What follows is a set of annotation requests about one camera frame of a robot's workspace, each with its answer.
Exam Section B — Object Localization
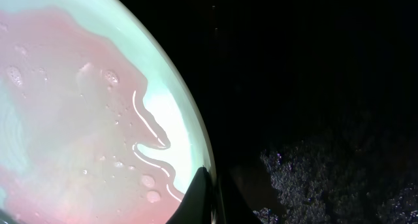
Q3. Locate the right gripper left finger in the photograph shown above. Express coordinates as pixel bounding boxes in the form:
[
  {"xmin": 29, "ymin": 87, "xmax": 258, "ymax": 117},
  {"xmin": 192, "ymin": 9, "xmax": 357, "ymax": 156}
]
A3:
[{"xmin": 167, "ymin": 167, "xmax": 213, "ymax": 224}]

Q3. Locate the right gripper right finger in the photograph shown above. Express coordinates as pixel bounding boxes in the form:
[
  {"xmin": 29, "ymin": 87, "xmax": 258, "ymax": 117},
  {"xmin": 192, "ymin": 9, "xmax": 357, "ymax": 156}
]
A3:
[{"xmin": 217, "ymin": 174, "xmax": 261, "ymax": 224}]

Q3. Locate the light blue plate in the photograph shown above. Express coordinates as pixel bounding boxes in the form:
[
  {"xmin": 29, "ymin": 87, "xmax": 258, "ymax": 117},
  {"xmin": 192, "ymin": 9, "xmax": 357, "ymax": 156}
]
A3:
[{"xmin": 1, "ymin": 0, "xmax": 214, "ymax": 223}]

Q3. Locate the black round serving tray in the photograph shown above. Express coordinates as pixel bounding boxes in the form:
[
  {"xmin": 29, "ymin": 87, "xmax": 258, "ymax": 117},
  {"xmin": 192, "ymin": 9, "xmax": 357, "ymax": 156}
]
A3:
[{"xmin": 119, "ymin": 0, "xmax": 417, "ymax": 223}]

